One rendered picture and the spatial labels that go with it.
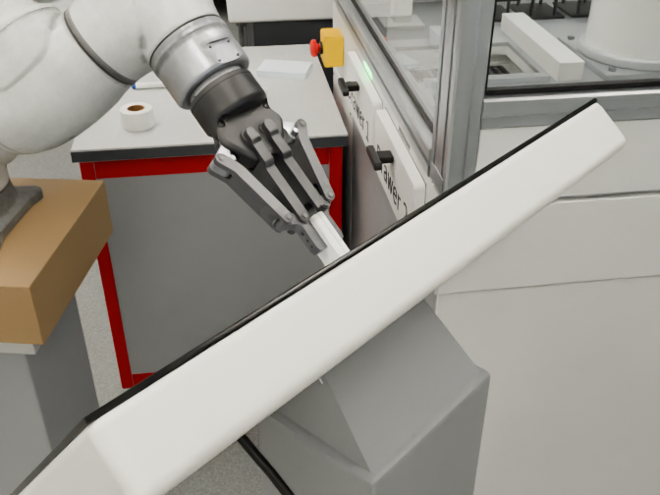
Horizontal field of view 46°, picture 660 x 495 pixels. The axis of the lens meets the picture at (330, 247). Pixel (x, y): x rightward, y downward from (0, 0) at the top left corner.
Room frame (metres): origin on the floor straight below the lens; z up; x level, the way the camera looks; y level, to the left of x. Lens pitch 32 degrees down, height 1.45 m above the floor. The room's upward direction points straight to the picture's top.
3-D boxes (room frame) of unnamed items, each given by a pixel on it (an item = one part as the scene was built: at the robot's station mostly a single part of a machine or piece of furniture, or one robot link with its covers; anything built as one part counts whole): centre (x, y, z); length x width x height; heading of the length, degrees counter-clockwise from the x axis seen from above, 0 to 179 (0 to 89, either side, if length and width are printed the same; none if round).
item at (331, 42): (1.77, 0.00, 0.88); 0.07 x 0.05 x 0.07; 8
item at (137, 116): (1.59, 0.42, 0.78); 0.07 x 0.07 x 0.04
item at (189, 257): (1.81, 0.29, 0.38); 0.62 x 0.58 x 0.76; 8
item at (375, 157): (1.13, -0.08, 0.91); 0.07 x 0.04 x 0.01; 8
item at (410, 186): (1.13, -0.11, 0.87); 0.29 x 0.02 x 0.11; 8
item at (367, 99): (1.44, -0.06, 0.87); 0.29 x 0.02 x 0.11; 8
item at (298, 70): (1.92, 0.12, 0.77); 0.13 x 0.09 x 0.02; 80
